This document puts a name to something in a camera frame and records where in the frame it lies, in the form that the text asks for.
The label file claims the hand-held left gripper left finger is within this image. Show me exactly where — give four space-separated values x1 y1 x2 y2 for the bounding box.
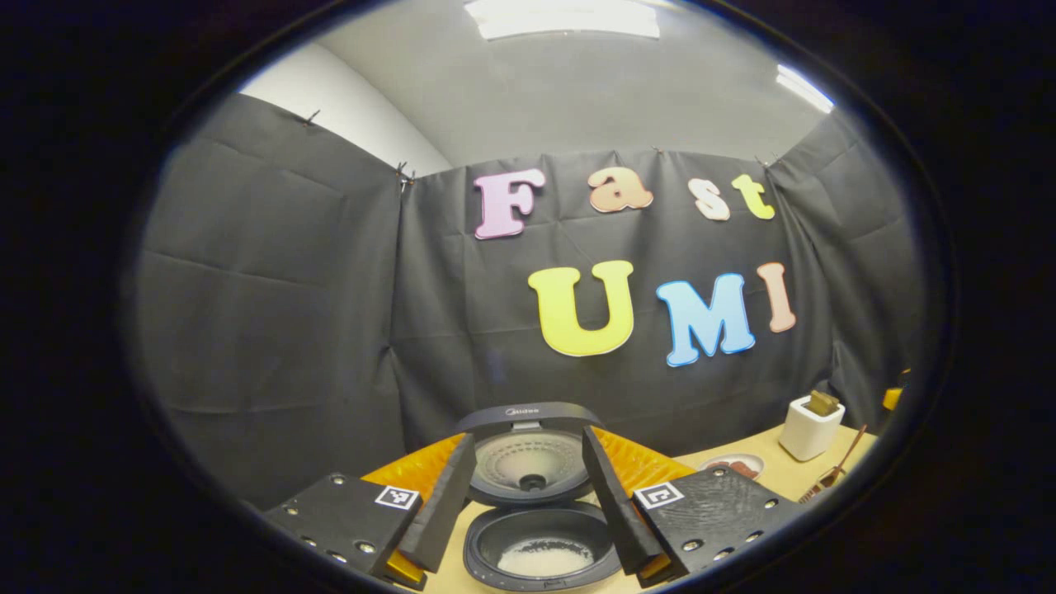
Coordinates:
262 431 479 591

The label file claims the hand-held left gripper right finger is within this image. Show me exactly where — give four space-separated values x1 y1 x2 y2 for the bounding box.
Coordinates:
582 425 805 588

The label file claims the brown wooden spoon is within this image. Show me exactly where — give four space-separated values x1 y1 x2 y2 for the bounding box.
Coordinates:
813 424 869 496

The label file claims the white rice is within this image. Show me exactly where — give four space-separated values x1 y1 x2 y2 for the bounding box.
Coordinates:
497 538 595 577

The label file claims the dark grey rice cooker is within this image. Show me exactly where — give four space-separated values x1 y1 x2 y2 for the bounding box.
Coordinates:
455 402 624 592

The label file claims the metal wire chopstick holder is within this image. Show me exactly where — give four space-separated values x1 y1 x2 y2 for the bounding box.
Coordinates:
799 470 842 504

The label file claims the white toaster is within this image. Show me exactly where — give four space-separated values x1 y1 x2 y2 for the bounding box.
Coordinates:
778 396 846 462

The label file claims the white round plate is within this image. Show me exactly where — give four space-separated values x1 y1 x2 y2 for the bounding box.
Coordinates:
700 453 766 481

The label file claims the black backdrop cloth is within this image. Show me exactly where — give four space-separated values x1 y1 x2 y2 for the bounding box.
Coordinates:
132 92 929 512

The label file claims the small ceiling light panel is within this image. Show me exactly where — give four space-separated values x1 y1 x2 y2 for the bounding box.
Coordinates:
775 64 836 114

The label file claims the large ceiling light panel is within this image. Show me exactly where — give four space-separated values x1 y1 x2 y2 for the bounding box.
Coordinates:
464 0 661 40

